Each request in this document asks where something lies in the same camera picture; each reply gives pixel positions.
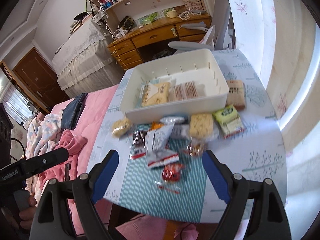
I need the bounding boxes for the clear bag brown nut snack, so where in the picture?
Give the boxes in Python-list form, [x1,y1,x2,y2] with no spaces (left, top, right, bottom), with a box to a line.
[183,138,208,157]

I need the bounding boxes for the brown white chocolate cake pack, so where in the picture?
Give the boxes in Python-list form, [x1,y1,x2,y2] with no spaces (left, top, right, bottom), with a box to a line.
[130,130,147,159]

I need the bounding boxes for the clear bag puffed rice snack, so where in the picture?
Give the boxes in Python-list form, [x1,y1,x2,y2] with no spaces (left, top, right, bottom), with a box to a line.
[189,113,214,139]

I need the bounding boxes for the large white grey snack bag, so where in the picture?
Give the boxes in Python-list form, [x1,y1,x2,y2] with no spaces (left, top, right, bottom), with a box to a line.
[145,124,179,168]

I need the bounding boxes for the person's left hand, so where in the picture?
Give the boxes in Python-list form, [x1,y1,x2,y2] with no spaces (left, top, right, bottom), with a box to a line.
[20,196,37,230]

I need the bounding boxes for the white tree print tablecloth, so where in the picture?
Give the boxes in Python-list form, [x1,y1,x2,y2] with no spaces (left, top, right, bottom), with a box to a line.
[87,49,287,223]

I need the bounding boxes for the pastel floral blanket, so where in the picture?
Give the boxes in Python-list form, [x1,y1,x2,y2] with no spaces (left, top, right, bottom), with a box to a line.
[25,113,62,159]

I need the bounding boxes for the clear red-strip wrapper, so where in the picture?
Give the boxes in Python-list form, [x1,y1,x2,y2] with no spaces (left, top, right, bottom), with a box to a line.
[155,181,181,194]

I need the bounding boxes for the white red-edged snack pack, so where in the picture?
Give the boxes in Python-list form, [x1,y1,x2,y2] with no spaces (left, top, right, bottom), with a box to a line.
[220,117,245,139]

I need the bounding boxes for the red foil candy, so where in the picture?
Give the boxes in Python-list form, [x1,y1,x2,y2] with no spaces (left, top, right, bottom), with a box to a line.
[162,163,184,182]

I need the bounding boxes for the small round yellow snack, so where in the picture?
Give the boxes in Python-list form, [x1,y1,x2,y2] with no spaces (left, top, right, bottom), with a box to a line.
[111,118,133,138]

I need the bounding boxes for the green snack pack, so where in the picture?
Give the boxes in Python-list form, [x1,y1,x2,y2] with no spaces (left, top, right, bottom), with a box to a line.
[213,105,239,124]

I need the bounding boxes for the dark blue folded clothing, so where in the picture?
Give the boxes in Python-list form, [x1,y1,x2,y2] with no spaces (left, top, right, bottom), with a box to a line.
[61,93,88,130]

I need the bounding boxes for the orange snack pack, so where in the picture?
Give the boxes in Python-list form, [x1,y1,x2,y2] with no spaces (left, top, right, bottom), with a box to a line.
[150,122,164,130]

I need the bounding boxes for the brown paper snack pack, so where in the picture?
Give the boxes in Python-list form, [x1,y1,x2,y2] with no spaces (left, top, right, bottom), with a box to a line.
[226,80,246,111]

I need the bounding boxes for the silver foil snack pack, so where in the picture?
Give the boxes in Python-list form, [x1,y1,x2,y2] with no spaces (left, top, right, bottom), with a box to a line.
[159,116,185,125]

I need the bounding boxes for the brown wooden door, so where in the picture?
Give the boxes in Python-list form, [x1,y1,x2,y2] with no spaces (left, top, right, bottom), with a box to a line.
[13,48,69,111]

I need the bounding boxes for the clear striped biscuit pack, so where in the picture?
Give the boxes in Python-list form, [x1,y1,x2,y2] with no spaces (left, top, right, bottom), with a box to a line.
[169,81,200,101]

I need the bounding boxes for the yellow cracker pack in bin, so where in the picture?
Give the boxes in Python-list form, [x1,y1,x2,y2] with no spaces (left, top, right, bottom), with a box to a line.
[142,82,170,107]

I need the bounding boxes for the lace covered cabinet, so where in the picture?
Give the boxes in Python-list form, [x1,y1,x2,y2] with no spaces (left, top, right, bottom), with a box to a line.
[52,20,124,98]

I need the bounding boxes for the white plastic storage bin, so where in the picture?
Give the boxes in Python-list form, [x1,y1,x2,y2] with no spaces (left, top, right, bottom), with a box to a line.
[120,49,229,124]

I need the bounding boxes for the wooden desk with drawers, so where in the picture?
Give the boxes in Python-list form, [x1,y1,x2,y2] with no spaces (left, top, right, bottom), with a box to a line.
[107,14,211,71]

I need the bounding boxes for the grey office chair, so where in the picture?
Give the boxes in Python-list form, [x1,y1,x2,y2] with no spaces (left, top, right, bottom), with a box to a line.
[168,0,234,51]

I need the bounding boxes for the yellow mug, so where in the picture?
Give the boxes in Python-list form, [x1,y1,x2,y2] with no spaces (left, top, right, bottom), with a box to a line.
[167,10,177,18]

